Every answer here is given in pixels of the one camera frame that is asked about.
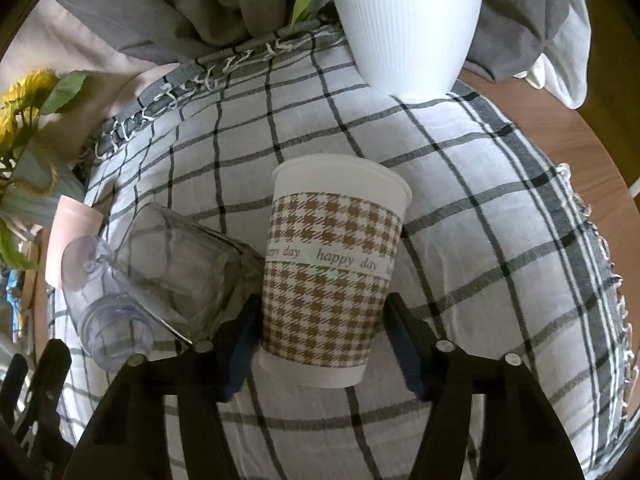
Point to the white plant pot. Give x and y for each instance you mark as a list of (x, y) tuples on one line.
[(410, 49)]

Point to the grey square glass cup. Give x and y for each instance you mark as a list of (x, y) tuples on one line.
[(191, 279)]

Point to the houndstooth paper cup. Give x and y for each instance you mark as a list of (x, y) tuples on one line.
[(333, 238)]

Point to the sunflower bouquet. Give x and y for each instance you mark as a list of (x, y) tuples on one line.
[(38, 94)]

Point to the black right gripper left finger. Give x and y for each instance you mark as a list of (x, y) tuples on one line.
[(126, 436)]

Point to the checked grey tablecloth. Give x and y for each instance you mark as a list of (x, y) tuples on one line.
[(497, 251)]

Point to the pink cup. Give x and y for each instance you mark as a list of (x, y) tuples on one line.
[(72, 219)]

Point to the grey curtain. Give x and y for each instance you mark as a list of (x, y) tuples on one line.
[(509, 38)]

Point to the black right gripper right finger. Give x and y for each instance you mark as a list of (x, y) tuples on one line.
[(493, 405)]

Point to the pink curtain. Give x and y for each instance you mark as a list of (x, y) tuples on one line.
[(53, 39)]

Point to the teal ribbed vase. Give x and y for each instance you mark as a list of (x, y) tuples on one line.
[(36, 184)]

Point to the clear plastic cup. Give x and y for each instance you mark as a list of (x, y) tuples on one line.
[(110, 325)]

